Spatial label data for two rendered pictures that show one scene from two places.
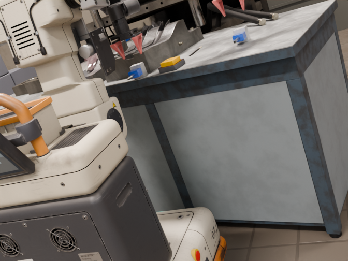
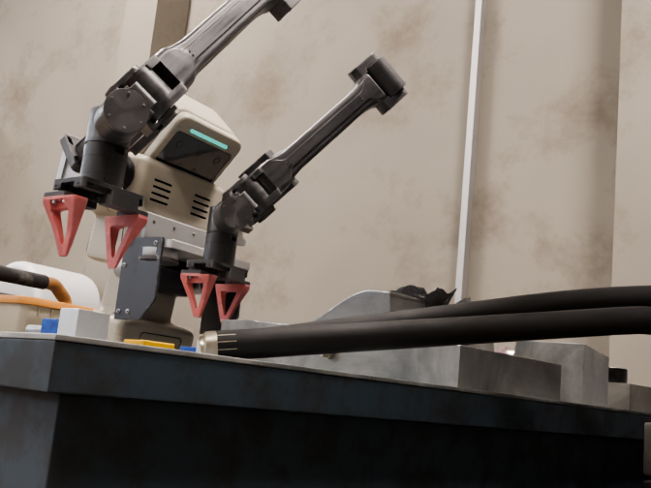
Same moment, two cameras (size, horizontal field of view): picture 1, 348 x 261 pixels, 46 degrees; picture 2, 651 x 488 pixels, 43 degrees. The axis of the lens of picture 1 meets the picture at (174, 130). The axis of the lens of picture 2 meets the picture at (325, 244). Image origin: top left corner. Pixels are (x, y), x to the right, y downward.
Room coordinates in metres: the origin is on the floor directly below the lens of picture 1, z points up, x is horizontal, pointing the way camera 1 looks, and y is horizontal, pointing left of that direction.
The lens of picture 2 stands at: (2.06, -1.40, 0.78)
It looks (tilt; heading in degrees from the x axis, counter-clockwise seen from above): 10 degrees up; 97
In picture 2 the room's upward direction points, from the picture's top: 6 degrees clockwise
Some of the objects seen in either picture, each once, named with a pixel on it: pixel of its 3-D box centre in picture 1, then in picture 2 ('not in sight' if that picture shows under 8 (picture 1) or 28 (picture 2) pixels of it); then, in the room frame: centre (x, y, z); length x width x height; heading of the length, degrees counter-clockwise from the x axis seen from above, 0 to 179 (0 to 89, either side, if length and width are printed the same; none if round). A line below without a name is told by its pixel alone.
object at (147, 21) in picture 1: (153, 27); not in sight; (2.96, -0.11, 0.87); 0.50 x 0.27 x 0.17; 142
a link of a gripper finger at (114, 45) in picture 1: (122, 47); (223, 296); (1.70, 0.07, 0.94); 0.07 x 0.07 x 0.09; 66
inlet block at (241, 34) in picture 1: (238, 38); (59, 330); (1.60, -0.36, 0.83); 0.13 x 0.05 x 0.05; 151
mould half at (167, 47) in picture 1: (153, 45); (380, 345); (1.99, -0.05, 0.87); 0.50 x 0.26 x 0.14; 142
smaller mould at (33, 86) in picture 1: (46, 81); (602, 399); (2.48, 0.60, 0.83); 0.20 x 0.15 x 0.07; 142
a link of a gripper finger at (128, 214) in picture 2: (224, 3); (108, 231); (1.64, -0.35, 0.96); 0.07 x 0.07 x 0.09; 60
